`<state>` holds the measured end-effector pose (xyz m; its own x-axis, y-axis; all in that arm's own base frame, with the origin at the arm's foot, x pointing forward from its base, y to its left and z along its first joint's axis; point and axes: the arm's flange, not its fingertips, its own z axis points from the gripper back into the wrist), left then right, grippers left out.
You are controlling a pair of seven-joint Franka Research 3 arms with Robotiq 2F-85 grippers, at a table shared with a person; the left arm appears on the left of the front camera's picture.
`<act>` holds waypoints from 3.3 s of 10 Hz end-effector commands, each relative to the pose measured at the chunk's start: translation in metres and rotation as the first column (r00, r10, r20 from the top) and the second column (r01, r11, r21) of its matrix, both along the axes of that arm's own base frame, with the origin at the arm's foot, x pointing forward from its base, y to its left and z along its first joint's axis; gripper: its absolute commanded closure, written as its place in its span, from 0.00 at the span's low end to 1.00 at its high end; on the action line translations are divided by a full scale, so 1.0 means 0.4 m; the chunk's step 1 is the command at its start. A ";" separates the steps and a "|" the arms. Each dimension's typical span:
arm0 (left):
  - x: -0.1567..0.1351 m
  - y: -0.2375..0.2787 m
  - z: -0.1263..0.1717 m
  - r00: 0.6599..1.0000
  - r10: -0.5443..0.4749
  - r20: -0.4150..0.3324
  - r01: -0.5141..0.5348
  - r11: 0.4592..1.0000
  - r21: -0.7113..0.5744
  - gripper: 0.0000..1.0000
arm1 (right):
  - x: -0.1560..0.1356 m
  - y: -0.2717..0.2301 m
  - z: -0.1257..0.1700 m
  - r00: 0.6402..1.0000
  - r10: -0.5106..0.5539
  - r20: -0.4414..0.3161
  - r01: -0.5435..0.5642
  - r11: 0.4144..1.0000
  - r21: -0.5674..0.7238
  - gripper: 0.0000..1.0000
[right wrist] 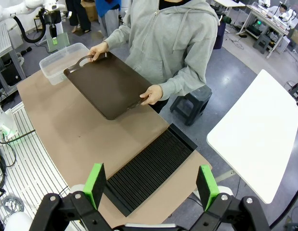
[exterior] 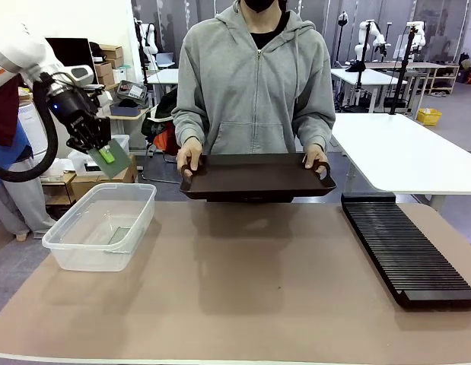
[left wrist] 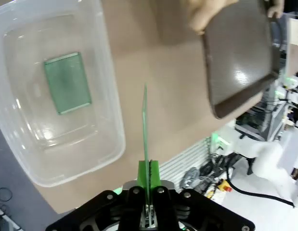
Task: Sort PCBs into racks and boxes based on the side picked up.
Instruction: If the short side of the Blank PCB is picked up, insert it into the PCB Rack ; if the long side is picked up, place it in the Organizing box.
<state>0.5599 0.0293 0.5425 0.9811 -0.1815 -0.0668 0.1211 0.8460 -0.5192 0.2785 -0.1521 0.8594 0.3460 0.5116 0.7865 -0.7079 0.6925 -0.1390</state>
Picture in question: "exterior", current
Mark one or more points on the white background table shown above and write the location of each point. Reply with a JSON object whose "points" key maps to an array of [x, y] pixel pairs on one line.
{"points": [[372, 78]]}

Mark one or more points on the green square PCB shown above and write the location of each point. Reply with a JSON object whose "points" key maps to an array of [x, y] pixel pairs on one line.
{"points": [[119, 167], [119, 235]]}

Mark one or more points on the person's right hand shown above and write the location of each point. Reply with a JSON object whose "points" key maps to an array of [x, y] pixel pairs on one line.
{"points": [[191, 156]]}

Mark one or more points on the yellow plastic bin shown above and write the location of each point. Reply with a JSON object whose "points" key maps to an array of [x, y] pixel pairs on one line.
{"points": [[429, 117]]}

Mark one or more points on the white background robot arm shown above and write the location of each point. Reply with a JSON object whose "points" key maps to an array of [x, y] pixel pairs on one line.
{"points": [[362, 38], [151, 38], [419, 36]]}

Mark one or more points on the person's left hand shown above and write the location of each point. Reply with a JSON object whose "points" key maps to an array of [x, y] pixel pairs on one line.
{"points": [[315, 156]]}

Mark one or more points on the tilted grey labelled box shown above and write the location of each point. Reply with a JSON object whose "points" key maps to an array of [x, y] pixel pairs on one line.
{"points": [[134, 90]]}

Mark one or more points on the brown cardboard box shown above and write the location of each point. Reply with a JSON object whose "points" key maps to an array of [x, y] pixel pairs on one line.
{"points": [[86, 184]]}

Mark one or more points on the black face mask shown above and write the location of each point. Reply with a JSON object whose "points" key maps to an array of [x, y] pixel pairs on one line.
{"points": [[258, 4]]}

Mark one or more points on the clear plastic storage box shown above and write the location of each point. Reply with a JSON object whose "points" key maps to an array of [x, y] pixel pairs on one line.
{"points": [[83, 251]]}

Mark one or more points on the black tripod stand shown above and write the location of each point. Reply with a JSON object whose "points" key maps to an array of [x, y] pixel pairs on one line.
{"points": [[404, 70]]}

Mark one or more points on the grey plastic bin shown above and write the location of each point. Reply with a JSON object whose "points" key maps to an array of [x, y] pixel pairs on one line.
{"points": [[125, 110]]}

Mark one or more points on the black and red bag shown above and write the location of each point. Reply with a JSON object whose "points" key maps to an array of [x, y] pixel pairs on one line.
{"points": [[164, 138]]}

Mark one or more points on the black slotted PCB rack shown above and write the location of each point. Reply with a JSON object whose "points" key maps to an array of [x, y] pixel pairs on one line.
{"points": [[402, 247]]}

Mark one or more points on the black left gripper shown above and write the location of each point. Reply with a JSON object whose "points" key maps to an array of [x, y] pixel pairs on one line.
{"points": [[73, 108]]}

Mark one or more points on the large white table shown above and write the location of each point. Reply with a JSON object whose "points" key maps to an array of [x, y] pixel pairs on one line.
{"points": [[402, 152]]}

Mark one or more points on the person's left forearm grey sleeve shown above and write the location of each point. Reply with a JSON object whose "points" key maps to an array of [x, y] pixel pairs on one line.
{"points": [[315, 129]]}

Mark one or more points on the person's right forearm grey sleeve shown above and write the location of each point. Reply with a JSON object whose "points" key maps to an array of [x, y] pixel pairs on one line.
{"points": [[189, 129]]}

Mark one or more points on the black computer monitor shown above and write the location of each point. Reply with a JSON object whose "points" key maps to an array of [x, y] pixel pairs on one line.
{"points": [[75, 51]]}

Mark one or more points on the grey zip hoodie torso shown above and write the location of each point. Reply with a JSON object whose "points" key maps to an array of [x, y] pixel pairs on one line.
{"points": [[254, 87]]}

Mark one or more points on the stacked cardboard boxes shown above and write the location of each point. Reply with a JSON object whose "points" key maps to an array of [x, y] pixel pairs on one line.
{"points": [[109, 53]]}

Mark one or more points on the white translucent storage crate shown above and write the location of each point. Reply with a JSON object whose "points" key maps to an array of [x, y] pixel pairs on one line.
{"points": [[123, 142]]}

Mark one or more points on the white air purifier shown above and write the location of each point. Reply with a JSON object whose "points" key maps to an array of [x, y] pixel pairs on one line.
{"points": [[29, 125]]}

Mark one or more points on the dark brown serving tray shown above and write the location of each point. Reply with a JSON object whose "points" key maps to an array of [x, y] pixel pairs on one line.
{"points": [[254, 178]]}

